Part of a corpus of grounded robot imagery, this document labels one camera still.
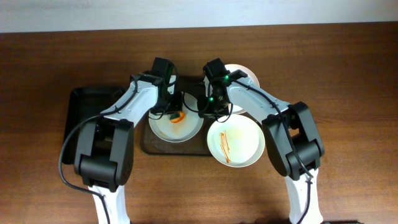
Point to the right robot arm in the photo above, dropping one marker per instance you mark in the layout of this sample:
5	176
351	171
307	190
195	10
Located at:
293	143

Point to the white round plate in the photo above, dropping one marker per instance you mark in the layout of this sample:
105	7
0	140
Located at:
237	142

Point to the black plastic tray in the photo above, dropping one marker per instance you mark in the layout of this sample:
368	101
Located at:
86	102

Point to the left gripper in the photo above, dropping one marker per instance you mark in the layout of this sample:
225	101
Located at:
173	107

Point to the pale grey round plate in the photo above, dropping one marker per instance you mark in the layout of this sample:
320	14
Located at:
190	125

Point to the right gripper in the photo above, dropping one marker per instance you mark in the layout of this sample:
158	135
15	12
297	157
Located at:
209	107

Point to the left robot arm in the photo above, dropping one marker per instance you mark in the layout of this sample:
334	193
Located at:
105	175

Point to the cream round plate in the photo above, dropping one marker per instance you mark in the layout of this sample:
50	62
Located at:
214	70

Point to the orange green scrub sponge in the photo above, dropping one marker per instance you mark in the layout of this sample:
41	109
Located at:
177	117

